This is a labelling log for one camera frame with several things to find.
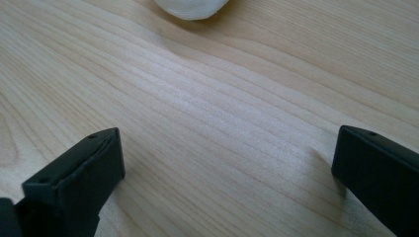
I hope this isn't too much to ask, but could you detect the white cloth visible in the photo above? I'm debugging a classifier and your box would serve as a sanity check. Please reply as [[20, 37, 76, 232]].
[[152, 0, 230, 22]]

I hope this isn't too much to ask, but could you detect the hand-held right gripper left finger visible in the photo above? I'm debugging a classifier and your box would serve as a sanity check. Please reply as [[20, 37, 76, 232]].
[[14, 127, 126, 237]]

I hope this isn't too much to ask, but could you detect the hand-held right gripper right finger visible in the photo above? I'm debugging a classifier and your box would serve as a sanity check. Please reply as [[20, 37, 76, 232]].
[[331, 124, 419, 237]]

